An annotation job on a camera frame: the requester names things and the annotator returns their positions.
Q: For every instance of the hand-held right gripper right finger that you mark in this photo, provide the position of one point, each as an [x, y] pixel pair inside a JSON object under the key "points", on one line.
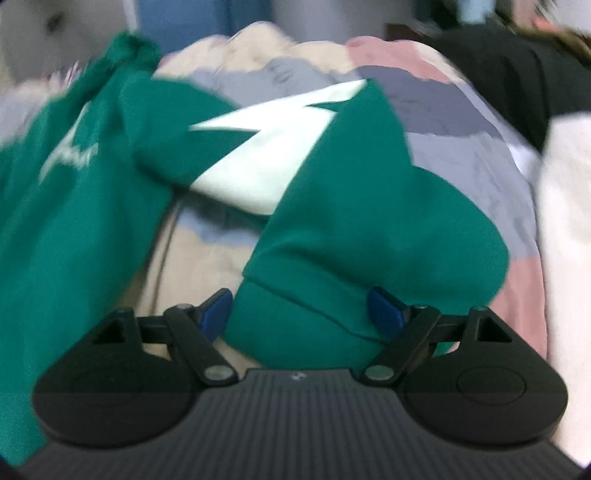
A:
{"points": [[385, 316]]}

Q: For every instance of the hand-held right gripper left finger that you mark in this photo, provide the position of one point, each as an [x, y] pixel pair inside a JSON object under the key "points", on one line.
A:
{"points": [[217, 316]]}

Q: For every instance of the green sweatshirt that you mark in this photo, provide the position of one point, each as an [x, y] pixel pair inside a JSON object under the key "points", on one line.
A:
{"points": [[346, 207]]}

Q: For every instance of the patchwork quilt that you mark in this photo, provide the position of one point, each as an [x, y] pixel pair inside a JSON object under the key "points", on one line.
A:
{"points": [[461, 138]]}

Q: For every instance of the white fleece cloth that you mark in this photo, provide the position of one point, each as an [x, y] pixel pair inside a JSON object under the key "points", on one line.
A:
{"points": [[568, 230]]}

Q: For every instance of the black garment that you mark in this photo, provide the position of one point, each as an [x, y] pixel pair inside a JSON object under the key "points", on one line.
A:
{"points": [[508, 69]]}

